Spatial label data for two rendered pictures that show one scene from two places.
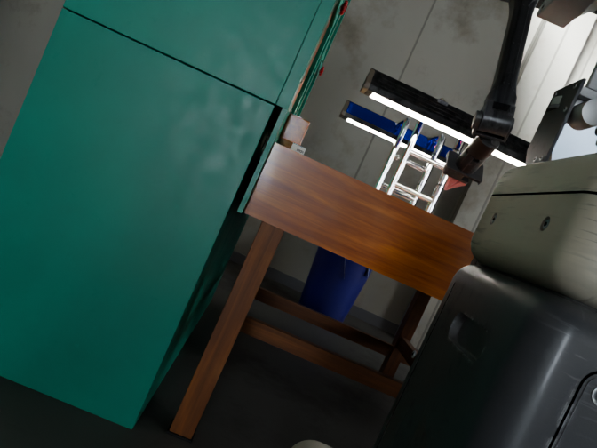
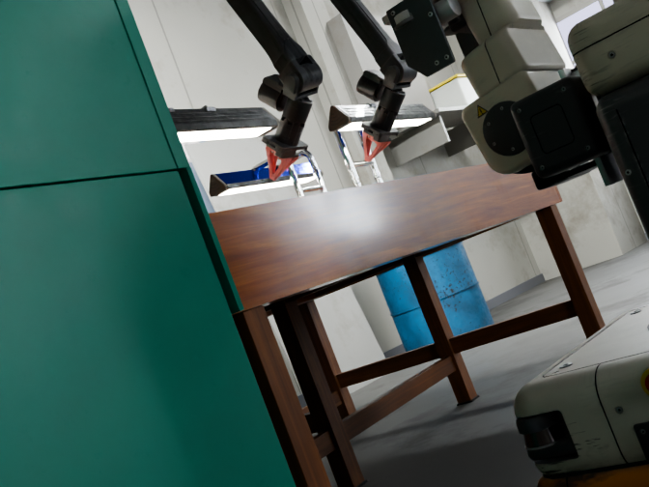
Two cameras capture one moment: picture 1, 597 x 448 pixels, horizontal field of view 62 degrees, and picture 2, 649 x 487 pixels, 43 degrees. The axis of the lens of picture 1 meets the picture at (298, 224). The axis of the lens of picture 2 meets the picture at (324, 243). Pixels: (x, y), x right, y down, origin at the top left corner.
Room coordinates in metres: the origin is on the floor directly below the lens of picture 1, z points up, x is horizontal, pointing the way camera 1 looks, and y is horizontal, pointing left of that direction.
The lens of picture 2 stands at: (0.17, 1.11, 0.53)
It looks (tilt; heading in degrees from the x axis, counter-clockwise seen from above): 4 degrees up; 308
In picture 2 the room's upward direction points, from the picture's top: 21 degrees counter-clockwise
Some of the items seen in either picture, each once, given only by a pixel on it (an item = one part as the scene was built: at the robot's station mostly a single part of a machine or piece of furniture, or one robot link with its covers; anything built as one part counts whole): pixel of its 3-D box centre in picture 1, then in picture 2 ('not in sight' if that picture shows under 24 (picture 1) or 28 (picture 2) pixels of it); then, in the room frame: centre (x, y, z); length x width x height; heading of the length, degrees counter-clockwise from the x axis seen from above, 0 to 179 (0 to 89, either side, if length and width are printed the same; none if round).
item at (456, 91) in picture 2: not in sight; (458, 99); (3.31, -5.32, 1.79); 0.52 x 0.44 x 0.29; 89
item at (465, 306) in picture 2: not in sight; (426, 277); (3.21, -3.65, 0.47); 0.65 x 0.63 x 0.95; 179
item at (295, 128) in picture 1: (293, 134); not in sight; (1.47, 0.12, 0.83); 0.30 x 0.06 x 0.07; 4
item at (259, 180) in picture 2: not in sight; (268, 176); (2.17, -1.25, 1.08); 0.62 x 0.08 x 0.07; 94
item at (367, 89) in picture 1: (457, 122); (189, 123); (1.55, -0.32, 1.08); 0.62 x 0.08 x 0.07; 94
